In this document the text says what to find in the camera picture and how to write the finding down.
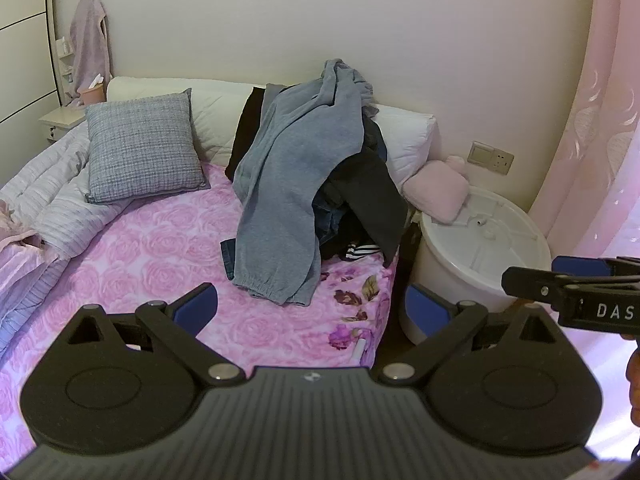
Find grey sweatpants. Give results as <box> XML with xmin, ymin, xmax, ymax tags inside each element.
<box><xmin>231</xmin><ymin>58</ymin><xmax>377</xmax><ymax>307</ymax></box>

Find pink plush pillow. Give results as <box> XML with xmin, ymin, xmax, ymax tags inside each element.
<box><xmin>402</xmin><ymin>155</ymin><xmax>471</xmax><ymax>225</ymax></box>

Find pink garment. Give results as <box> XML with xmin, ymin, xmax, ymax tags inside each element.
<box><xmin>0</xmin><ymin>200</ymin><xmax>43</xmax><ymax>256</ymax></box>

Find person's right hand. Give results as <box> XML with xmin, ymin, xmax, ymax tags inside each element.
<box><xmin>626</xmin><ymin>341</ymin><xmax>640</xmax><ymax>401</ymax></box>

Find white corner shelf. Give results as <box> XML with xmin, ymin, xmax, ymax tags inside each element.
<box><xmin>55</xmin><ymin>35</ymin><xmax>78</xmax><ymax>91</ymax></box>

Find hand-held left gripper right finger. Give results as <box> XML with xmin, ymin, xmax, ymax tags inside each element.
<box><xmin>375</xmin><ymin>284</ymin><xmax>566</xmax><ymax>388</ymax></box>

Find white nightstand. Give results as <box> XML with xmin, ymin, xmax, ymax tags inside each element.
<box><xmin>39</xmin><ymin>105</ymin><xmax>88</xmax><ymax>143</ymax></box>

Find lilac striped quilt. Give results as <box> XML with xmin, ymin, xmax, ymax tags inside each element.
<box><xmin>0</xmin><ymin>122</ymin><xmax>136</xmax><ymax>356</ymax></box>

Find pink floral bedsheet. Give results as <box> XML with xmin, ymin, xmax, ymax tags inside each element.
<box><xmin>0</xmin><ymin>160</ymin><xmax>401</xmax><ymax>461</ymax></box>

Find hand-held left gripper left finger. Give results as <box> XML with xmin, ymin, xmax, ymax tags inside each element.
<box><xmin>62</xmin><ymin>282</ymin><xmax>246</xmax><ymax>387</ymax></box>

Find white wardrobe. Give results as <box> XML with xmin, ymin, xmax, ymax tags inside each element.
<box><xmin>0</xmin><ymin>0</ymin><xmax>63</xmax><ymax>183</ymax></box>

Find black white striped garment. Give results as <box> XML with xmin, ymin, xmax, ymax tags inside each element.
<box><xmin>342</xmin><ymin>242</ymin><xmax>383</xmax><ymax>261</ymax></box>

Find pink curtain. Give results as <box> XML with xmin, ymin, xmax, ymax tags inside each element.
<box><xmin>527</xmin><ymin>0</ymin><xmax>640</xmax><ymax>271</ymax></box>

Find hanging pink towel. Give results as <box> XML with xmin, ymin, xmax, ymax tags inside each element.
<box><xmin>67</xmin><ymin>0</ymin><xmax>112</xmax><ymax>106</ymax></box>

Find white plastic tub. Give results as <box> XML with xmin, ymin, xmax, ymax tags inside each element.
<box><xmin>400</xmin><ymin>185</ymin><xmax>553</xmax><ymax>346</ymax></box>

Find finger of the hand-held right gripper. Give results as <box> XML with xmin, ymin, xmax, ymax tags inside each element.
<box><xmin>551</xmin><ymin>256</ymin><xmax>640</xmax><ymax>282</ymax></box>
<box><xmin>501</xmin><ymin>266</ymin><xmax>568</xmax><ymax>311</ymax></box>

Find grey checked pillow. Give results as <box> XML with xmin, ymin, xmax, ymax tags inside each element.
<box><xmin>84</xmin><ymin>88</ymin><xmax>211</xmax><ymax>205</ymax></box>

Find wall socket panel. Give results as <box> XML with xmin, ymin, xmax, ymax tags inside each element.
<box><xmin>467</xmin><ymin>141</ymin><xmax>515</xmax><ymax>176</ymax></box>

